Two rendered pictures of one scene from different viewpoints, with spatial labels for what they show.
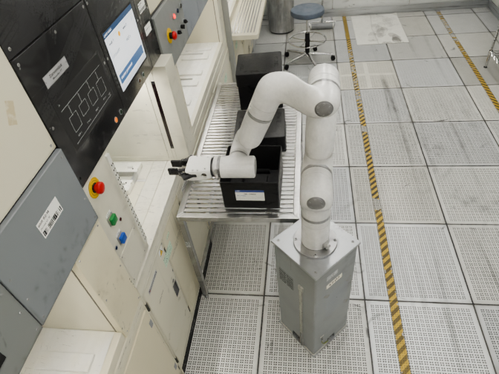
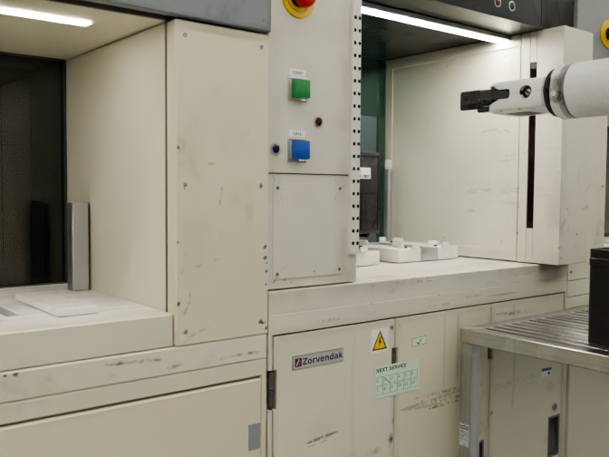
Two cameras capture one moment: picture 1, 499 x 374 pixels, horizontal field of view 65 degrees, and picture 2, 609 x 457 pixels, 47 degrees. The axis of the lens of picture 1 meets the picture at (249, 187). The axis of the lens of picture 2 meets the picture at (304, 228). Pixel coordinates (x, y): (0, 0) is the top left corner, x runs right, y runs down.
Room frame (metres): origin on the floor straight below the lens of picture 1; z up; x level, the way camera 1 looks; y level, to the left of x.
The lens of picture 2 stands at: (0.04, -0.28, 1.03)
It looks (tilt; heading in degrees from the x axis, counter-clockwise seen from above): 3 degrees down; 40
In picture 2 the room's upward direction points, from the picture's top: straight up
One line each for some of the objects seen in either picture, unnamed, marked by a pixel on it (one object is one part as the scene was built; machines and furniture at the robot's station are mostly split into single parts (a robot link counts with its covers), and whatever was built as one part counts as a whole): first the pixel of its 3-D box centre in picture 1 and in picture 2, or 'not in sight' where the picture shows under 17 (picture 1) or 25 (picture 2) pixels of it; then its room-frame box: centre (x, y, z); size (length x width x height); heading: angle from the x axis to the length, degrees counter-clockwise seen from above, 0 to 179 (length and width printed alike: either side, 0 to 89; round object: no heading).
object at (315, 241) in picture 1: (315, 227); not in sight; (1.06, -0.25, 0.85); 0.19 x 0.19 x 0.18
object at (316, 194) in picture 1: (315, 198); not in sight; (1.03, -0.25, 1.07); 0.19 x 0.12 x 0.24; 167
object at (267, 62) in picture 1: (261, 81); not in sight; (2.31, -0.17, 0.89); 0.29 x 0.29 x 0.25; 82
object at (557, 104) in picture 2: (217, 167); (567, 91); (1.14, 0.11, 1.19); 0.09 x 0.03 x 0.08; 169
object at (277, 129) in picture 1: (260, 128); not in sight; (1.88, -0.11, 0.83); 0.29 x 0.29 x 0.13; 81
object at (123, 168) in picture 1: (116, 176); (398, 248); (1.53, 0.66, 0.89); 0.22 x 0.21 x 0.04; 78
